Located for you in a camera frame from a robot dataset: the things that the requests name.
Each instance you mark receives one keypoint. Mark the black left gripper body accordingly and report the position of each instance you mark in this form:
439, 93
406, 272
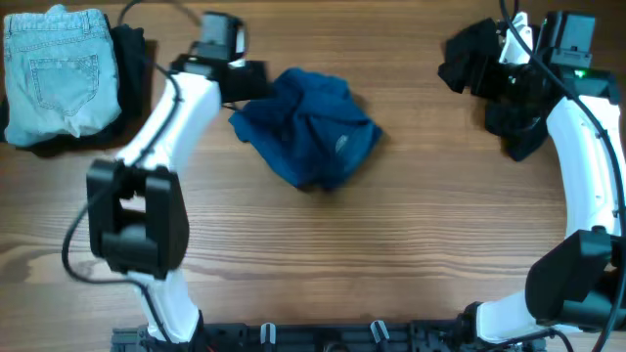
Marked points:
249, 80

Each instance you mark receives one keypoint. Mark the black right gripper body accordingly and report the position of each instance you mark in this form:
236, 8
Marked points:
475, 71

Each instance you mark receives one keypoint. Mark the blue polo shirt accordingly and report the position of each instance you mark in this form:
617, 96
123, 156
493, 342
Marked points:
310, 131

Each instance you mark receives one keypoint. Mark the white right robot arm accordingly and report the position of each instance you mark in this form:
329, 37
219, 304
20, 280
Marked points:
580, 284

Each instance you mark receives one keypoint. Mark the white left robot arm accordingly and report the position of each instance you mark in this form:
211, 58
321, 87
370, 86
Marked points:
137, 219

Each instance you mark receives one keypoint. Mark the crumpled black shirt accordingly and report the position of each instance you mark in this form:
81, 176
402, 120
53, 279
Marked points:
521, 128

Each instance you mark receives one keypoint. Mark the folded black garment under jeans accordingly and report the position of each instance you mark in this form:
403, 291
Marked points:
128, 73

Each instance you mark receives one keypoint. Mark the folded light blue jeans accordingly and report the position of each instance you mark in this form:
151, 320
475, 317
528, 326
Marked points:
58, 78

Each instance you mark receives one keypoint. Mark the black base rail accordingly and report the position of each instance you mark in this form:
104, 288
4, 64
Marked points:
417, 336

